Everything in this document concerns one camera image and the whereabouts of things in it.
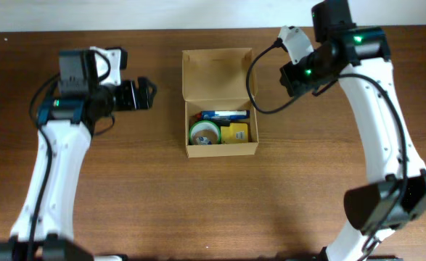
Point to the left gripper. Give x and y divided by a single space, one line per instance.
135 95

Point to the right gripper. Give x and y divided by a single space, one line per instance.
289 82

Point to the blue white marker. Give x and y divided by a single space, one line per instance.
225 113

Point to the green tape roll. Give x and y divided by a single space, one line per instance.
205 128

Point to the brown cardboard box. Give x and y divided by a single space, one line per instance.
215 80

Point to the small white blue box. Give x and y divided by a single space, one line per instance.
202 140

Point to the yellow sticky note pad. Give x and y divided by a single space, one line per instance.
235 133

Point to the blue ballpoint pen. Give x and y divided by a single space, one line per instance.
225 117

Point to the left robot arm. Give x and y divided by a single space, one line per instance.
44 227

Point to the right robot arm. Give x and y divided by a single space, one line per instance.
359 60

